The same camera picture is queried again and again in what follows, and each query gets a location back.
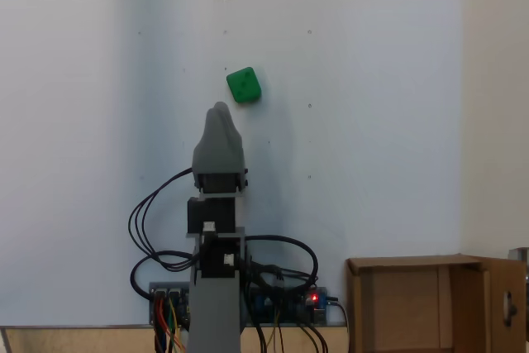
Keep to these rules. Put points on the circuit board with red LED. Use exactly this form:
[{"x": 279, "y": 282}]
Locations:
[{"x": 308, "y": 307}]

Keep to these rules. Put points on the brown cardboard box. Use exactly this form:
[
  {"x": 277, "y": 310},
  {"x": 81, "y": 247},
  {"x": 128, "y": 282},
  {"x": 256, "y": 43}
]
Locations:
[{"x": 396, "y": 307}]

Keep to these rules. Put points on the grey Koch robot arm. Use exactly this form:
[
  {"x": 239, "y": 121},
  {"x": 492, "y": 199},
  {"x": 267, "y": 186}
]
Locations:
[{"x": 214, "y": 311}]

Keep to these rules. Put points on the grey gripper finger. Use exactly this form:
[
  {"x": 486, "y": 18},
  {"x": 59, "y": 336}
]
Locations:
[
  {"x": 215, "y": 150},
  {"x": 237, "y": 140}
]

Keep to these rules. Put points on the green dice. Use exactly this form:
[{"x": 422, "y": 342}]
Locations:
[{"x": 244, "y": 85}]

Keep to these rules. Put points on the aluminium frame post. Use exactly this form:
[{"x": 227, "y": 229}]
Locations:
[{"x": 520, "y": 254}]

